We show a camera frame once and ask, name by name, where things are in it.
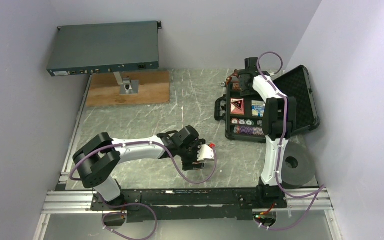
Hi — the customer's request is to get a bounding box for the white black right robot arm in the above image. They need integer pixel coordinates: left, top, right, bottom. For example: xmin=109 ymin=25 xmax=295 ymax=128
xmin=237 ymin=57 xmax=297 ymax=186

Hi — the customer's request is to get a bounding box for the dark green rack unit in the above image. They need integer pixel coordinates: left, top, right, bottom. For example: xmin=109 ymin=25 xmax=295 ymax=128
xmin=46 ymin=20 xmax=163 ymax=77

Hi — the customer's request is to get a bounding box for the blue playing card deck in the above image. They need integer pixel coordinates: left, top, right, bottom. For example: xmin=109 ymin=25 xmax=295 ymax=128
xmin=251 ymin=100 xmax=266 ymax=118

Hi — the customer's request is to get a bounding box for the silver metal stand bracket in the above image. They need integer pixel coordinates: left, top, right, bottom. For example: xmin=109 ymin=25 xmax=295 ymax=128
xmin=113 ymin=72 xmax=140 ymax=95

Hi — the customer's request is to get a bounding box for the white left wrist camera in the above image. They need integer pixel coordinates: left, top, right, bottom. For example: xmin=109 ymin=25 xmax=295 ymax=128
xmin=197 ymin=144 xmax=216 ymax=163

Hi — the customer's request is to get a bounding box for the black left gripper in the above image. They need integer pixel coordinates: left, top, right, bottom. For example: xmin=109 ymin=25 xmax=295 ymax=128
xmin=178 ymin=139 xmax=206 ymax=171

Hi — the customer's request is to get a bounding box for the poker chips row in case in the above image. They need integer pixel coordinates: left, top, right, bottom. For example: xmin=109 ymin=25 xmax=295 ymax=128
xmin=233 ymin=125 xmax=265 ymax=136

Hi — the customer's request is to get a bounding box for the red five chip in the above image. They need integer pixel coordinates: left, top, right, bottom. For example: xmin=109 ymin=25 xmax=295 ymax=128
xmin=230 ymin=118 xmax=239 ymax=125

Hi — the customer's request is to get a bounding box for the black aluminium mounting rail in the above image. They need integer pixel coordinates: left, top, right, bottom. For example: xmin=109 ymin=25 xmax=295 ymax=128
xmin=41 ymin=187 xmax=334 ymax=223

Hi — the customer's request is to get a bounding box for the black poker set case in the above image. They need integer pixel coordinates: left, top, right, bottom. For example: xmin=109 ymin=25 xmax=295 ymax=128
xmin=214 ymin=65 xmax=321 ymax=143

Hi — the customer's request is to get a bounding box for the brown wooden board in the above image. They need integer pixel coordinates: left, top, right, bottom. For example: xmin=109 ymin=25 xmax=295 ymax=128
xmin=86 ymin=70 xmax=170 ymax=107

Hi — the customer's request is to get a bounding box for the green twenty chip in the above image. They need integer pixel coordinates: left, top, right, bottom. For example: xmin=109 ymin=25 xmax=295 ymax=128
xmin=245 ymin=119 xmax=255 ymax=126

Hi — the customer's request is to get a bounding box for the blue ten chip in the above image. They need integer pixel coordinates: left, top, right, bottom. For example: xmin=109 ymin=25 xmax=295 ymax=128
xmin=238 ymin=119 xmax=246 ymax=125

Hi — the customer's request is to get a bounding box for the red playing card deck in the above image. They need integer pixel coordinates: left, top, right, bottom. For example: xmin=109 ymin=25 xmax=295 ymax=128
xmin=230 ymin=97 xmax=246 ymax=116

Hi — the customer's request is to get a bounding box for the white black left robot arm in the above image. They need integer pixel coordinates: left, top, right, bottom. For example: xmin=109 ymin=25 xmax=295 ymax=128
xmin=72 ymin=125 xmax=215 ymax=210

